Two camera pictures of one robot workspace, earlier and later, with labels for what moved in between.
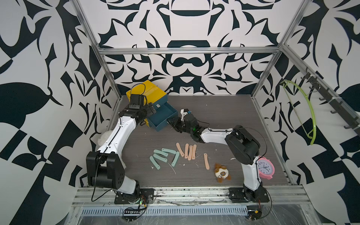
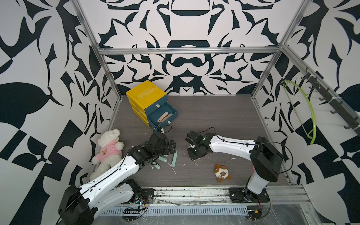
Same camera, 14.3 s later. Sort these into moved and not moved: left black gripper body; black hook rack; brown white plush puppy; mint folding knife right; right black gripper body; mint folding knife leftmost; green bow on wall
Moved: right black gripper body; left black gripper body
Not moved: mint folding knife right; mint folding knife leftmost; green bow on wall; brown white plush puppy; black hook rack
